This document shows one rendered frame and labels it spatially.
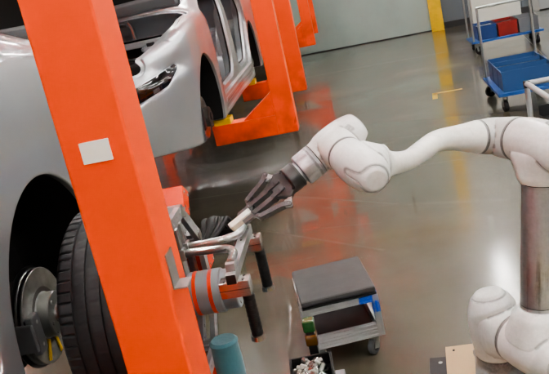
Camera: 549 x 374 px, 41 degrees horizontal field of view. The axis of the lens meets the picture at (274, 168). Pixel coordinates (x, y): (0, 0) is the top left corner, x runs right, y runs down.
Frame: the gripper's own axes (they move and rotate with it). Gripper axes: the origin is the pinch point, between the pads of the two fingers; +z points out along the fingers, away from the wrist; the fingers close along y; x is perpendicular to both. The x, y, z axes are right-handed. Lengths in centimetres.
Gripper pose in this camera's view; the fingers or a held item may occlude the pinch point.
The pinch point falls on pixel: (241, 220)
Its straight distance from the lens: 199.8
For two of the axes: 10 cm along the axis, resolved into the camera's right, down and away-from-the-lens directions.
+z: -7.8, 6.3, -0.4
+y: -5.6, -6.6, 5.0
